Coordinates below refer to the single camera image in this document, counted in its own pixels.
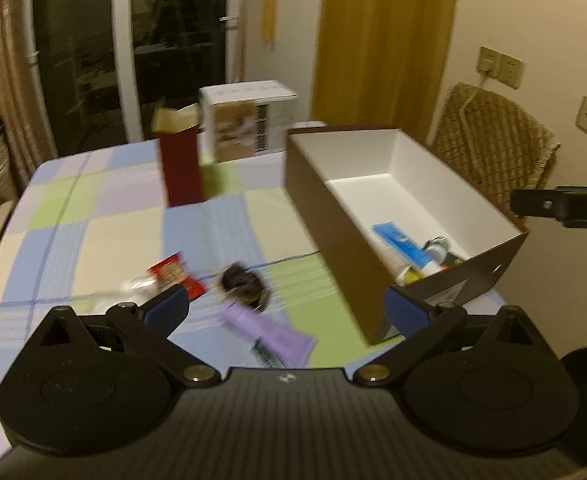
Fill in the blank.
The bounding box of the wall socket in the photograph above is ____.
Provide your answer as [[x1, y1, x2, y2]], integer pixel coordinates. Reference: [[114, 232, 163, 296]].
[[498, 55, 524, 89], [476, 46, 501, 79]]

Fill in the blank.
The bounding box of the dark round snack packet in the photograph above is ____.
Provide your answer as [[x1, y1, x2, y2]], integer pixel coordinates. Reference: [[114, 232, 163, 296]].
[[216, 261, 274, 313]]

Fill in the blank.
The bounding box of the white cotton pad packet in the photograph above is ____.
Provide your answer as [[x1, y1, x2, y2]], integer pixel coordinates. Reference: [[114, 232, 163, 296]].
[[87, 277, 160, 312]]

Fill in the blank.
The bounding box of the checkered tablecloth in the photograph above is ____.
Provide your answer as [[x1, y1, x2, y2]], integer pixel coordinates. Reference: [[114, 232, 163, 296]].
[[0, 120, 519, 466]]

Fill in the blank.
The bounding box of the beige patterned curtain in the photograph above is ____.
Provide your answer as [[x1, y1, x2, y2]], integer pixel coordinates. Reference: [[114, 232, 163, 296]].
[[0, 0, 59, 196]]

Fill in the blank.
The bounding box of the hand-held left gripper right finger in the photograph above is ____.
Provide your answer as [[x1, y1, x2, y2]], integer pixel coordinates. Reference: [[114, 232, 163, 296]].
[[354, 285, 541, 388]]

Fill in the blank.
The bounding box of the dark red open carton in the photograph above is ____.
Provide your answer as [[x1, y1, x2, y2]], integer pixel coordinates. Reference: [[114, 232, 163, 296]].
[[153, 102, 206, 208]]

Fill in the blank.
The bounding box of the purple tube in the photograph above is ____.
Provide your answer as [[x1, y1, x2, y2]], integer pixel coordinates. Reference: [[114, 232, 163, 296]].
[[217, 304, 319, 368]]

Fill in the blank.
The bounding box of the black green small tube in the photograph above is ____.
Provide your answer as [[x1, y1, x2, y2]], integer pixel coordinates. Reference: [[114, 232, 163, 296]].
[[250, 338, 276, 368]]

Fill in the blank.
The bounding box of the white power cable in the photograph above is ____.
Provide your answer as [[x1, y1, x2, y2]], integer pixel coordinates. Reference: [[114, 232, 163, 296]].
[[462, 67, 494, 161]]

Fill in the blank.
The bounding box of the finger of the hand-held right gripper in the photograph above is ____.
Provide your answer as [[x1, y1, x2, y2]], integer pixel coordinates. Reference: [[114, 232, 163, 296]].
[[510, 189, 559, 218]]

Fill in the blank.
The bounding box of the green blister pack with bottle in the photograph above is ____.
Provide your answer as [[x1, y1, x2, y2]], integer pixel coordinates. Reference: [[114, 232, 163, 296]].
[[422, 236, 469, 275]]

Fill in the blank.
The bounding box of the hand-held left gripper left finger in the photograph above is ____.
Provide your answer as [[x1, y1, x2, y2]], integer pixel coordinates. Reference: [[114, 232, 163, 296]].
[[38, 285, 219, 391]]

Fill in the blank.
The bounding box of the red snack packet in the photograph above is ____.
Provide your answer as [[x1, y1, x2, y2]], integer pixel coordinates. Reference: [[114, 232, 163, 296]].
[[147, 251, 208, 301]]

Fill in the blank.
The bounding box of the yellow curtain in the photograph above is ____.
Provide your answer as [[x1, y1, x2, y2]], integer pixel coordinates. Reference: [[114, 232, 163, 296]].
[[311, 0, 461, 143]]

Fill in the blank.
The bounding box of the glass balcony door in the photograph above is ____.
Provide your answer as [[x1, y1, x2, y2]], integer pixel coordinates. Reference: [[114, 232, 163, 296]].
[[33, 0, 249, 157]]

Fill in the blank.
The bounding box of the brown cardboard box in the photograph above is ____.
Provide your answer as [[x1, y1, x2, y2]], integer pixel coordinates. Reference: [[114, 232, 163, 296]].
[[284, 126, 530, 347]]

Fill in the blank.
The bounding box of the white printed box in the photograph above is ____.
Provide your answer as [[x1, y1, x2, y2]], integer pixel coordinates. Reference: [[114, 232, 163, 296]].
[[197, 80, 300, 163]]

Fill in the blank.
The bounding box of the white capped cream tube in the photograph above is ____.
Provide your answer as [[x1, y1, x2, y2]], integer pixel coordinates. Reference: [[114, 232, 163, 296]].
[[372, 221, 447, 286]]

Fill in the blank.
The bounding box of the yellow wall ornament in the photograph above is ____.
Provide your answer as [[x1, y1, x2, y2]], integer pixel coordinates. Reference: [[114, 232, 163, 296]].
[[262, 0, 279, 47]]

